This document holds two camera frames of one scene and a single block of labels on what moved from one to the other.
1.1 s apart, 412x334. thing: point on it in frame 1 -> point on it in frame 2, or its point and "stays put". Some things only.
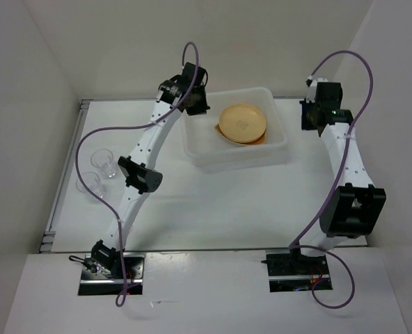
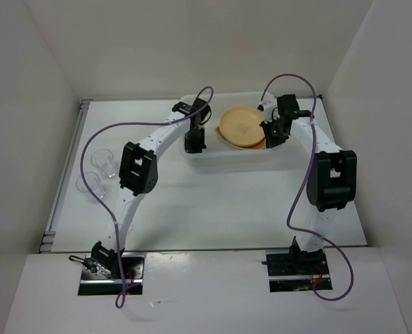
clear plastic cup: x=92 y=180 stays put
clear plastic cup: x=104 y=158 stays put
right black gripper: x=305 y=124 -> x=271 y=142
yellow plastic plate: x=242 y=123 stays put
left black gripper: x=201 y=108 -> x=196 y=148
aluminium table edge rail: x=47 y=243 stays put
